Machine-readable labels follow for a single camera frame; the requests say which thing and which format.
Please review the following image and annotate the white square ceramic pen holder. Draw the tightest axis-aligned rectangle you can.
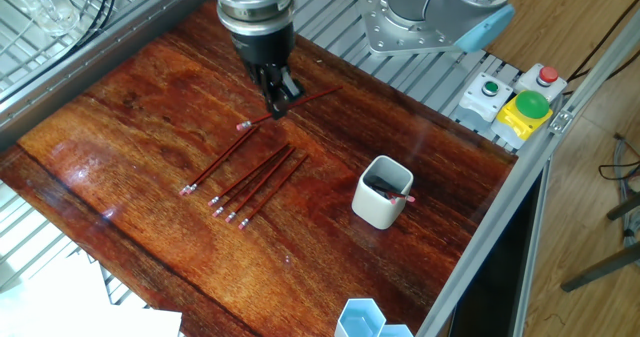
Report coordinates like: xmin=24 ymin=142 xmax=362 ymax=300
xmin=351 ymin=155 xmax=415 ymax=231

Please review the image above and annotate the silver wrist sensor flange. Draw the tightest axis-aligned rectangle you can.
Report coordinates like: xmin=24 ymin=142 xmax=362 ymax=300
xmin=209 ymin=0 xmax=296 ymax=36

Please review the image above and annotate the grey box small green button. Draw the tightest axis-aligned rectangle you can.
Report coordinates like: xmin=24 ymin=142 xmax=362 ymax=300
xmin=455 ymin=71 xmax=515 ymax=131

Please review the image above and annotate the grey floor cable bundle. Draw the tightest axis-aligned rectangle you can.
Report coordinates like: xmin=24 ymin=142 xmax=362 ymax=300
xmin=597 ymin=134 xmax=640 ymax=238

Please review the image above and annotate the dark furniture leg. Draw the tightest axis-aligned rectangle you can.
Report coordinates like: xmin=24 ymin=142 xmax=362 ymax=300
xmin=559 ymin=240 xmax=640 ymax=293
xmin=606 ymin=192 xmax=640 ymax=222

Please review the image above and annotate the grey box red button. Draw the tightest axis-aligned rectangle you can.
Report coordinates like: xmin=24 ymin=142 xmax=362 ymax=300
xmin=513 ymin=62 xmax=569 ymax=104

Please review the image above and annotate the clear plastic jar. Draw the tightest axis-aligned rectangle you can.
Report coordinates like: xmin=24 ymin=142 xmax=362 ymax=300
xmin=0 ymin=0 xmax=84 ymax=37

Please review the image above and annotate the yellow box big green button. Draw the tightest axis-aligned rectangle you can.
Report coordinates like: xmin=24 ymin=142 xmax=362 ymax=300
xmin=491 ymin=90 xmax=555 ymax=150

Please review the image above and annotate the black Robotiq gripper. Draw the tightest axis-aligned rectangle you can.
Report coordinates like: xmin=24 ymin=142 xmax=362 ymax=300
xmin=230 ymin=22 xmax=306 ymax=122

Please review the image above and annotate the white paper sheet stack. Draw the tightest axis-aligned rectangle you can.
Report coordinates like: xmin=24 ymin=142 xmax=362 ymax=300
xmin=0 ymin=246 xmax=184 ymax=337

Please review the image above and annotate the light blue hexagonal pen holder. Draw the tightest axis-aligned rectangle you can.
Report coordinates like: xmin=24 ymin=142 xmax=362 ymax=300
xmin=333 ymin=298 xmax=415 ymax=337

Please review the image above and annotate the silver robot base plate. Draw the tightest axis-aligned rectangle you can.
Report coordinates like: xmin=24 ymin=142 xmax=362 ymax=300
xmin=358 ymin=0 xmax=474 ymax=57

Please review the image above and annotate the red-brown wooden board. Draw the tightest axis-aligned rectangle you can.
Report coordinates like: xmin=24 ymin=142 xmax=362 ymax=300
xmin=0 ymin=0 xmax=519 ymax=337

